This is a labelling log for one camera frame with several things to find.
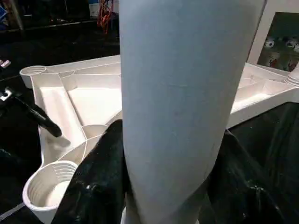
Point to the black work mat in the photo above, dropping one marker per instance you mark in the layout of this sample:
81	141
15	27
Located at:
46	46

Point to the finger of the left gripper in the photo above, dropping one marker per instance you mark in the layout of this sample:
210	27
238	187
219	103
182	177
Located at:
42	119

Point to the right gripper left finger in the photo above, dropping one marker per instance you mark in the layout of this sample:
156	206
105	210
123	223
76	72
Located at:
96	186

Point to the white glass door cabinet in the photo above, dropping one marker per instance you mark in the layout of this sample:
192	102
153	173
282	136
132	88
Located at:
280	37

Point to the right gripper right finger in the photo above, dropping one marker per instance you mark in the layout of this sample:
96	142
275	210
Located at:
252	196

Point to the white plastic table top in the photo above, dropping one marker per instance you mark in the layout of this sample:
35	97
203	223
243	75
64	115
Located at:
93	98

